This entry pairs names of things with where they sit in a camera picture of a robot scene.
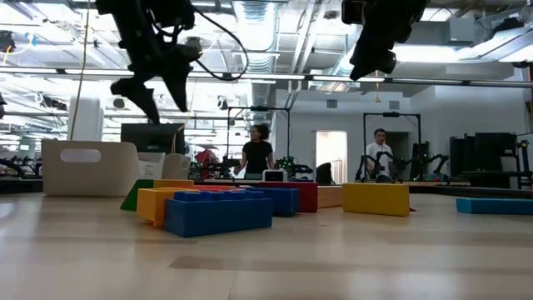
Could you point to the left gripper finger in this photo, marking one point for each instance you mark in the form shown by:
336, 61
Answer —
177, 83
139, 98

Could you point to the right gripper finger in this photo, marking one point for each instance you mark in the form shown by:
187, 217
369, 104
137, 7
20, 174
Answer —
370, 62

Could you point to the yellow half-cylinder block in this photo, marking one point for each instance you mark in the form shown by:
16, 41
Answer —
172, 183

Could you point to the green triangular block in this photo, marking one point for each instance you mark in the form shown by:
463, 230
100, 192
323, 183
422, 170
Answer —
135, 196

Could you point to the white plastic bin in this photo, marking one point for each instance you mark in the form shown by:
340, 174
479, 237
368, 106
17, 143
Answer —
83, 179
177, 166

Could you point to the yellow toy brick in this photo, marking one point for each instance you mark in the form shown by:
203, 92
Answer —
150, 206

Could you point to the yellow rectangular block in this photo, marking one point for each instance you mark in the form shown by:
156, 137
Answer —
375, 200

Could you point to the long blue toy brick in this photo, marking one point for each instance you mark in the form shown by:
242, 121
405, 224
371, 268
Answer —
285, 202
216, 216

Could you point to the light blue rectangular block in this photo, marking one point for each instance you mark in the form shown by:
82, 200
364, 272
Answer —
495, 206

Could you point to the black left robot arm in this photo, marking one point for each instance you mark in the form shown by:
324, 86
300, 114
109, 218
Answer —
141, 12

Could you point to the black monitor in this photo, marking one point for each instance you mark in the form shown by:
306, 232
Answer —
152, 137

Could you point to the white round column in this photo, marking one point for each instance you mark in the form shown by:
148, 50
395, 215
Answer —
85, 121

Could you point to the red background object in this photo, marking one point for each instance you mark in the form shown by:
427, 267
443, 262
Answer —
206, 158

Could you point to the person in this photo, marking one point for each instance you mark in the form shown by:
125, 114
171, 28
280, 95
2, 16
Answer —
379, 152
257, 154

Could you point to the long ceiling light bar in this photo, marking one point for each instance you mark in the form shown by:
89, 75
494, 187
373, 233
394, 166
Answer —
266, 76

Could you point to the black chair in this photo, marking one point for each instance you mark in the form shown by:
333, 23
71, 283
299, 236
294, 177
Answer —
324, 175

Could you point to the background robot green lights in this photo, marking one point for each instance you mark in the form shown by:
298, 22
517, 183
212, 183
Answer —
291, 166

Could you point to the small white framed screen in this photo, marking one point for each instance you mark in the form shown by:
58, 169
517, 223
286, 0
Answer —
275, 176

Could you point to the black cabinet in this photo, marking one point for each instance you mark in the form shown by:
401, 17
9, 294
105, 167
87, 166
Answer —
483, 154

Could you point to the black equipment stand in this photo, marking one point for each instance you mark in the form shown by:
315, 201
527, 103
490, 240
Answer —
524, 162

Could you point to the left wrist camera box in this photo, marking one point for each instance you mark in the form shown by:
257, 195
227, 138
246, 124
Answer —
185, 53

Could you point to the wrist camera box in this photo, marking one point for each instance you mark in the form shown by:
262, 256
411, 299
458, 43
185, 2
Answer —
185, 53
354, 11

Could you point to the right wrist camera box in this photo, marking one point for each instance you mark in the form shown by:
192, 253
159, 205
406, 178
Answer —
354, 11

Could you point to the black gantry frame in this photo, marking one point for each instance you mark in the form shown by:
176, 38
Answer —
391, 114
258, 108

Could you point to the silver ventilation duct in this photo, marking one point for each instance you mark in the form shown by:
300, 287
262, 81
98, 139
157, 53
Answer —
256, 25

